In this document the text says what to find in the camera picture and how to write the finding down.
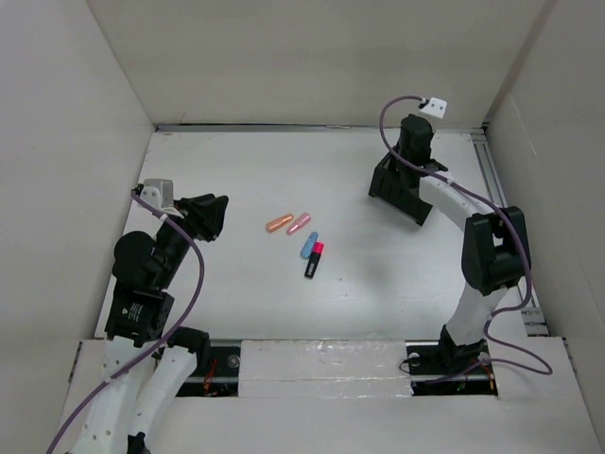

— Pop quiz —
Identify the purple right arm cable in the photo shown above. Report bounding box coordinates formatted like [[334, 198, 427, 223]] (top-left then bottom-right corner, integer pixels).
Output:
[[379, 96, 555, 382]]

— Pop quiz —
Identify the black two-compartment organizer box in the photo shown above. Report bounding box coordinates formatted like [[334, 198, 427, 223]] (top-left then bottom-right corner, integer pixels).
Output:
[[369, 154, 432, 226]]

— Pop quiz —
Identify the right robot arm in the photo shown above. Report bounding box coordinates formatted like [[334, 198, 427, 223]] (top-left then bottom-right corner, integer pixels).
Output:
[[390, 114, 530, 375]]

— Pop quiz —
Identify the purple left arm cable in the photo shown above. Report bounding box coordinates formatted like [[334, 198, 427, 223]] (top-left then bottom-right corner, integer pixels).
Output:
[[44, 188, 207, 454]]

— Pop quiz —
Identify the orange translucent cap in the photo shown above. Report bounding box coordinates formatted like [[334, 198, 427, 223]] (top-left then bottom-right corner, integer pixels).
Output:
[[266, 214, 294, 233]]

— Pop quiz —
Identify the aluminium rail right side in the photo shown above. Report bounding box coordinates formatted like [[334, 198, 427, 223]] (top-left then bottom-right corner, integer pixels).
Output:
[[471, 129, 551, 337]]

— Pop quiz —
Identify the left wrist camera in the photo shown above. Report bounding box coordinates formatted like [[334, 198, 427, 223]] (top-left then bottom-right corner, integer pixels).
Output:
[[133, 178, 174, 211]]

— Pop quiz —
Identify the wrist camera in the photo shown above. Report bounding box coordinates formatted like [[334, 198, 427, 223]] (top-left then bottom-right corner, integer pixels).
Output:
[[133, 178, 174, 211], [419, 96, 448, 119]]

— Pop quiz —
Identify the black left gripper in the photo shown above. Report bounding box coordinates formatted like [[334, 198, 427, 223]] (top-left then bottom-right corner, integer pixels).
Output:
[[156, 192, 228, 288]]

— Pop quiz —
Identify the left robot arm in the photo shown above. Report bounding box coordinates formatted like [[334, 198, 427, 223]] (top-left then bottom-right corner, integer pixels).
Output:
[[62, 186, 229, 453]]

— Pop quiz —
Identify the pink translucent cap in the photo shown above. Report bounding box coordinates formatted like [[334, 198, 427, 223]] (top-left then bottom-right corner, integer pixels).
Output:
[[286, 213, 311, 236]]

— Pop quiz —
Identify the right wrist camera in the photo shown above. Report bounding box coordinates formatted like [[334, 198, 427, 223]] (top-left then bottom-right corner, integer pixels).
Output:
[[419, 96, 448, 119]]

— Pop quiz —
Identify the blue translucent cap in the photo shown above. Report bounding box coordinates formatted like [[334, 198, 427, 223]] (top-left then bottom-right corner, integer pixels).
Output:
[[301, 232, 319, 259]]

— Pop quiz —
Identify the aluminium rail back edge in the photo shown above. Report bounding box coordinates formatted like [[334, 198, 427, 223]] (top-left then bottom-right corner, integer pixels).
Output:
[[154, 123, 488, 132]]

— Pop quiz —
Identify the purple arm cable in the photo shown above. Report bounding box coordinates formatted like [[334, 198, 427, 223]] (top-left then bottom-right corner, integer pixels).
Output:
[[379, 96, 555, 382], [44, 188, 207, 454]]

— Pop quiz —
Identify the pink cap black highlighter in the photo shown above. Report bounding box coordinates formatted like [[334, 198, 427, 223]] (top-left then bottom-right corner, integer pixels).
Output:
[[304, 241, 324, 279]]

